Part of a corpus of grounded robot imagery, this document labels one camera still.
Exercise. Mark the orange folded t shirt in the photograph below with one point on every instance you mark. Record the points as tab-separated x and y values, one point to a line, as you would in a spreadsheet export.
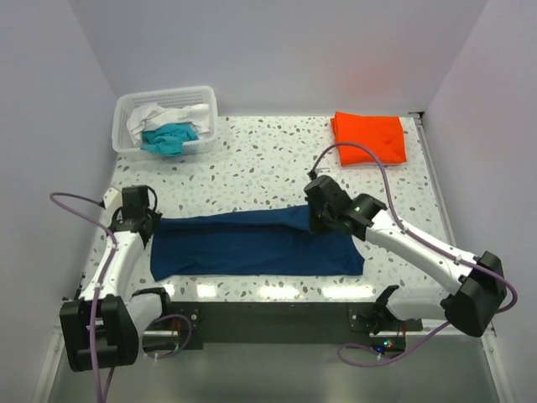
383	135

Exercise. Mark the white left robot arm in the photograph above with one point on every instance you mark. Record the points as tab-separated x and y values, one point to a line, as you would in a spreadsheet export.
103	326

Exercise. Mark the aluminium frame rail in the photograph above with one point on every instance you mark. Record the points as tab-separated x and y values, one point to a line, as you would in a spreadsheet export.
470	328

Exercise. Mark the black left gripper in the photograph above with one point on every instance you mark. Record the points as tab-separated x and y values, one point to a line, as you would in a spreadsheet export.
154	217

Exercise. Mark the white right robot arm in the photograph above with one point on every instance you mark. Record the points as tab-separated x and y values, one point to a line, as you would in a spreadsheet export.
435	258

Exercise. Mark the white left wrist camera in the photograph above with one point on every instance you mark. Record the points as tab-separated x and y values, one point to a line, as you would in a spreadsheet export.
111	199

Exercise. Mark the white plastic basket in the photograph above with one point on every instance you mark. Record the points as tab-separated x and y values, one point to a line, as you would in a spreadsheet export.
168	98

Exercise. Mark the teal crumpled t shirt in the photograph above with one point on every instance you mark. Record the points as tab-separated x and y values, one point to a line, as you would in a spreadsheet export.
168	140

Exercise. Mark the navy blue t shirt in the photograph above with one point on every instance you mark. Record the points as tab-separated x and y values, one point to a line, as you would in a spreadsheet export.
263	242

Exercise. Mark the right side aluminium rail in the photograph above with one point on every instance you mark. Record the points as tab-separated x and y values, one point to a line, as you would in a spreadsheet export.
442	201

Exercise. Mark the white crumpled t shirt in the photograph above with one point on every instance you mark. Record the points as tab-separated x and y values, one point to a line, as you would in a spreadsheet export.
151	116

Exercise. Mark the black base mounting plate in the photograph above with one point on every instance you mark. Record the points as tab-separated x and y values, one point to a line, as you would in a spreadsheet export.
276	323

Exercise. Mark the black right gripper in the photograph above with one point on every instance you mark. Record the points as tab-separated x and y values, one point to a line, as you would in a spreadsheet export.
315	227

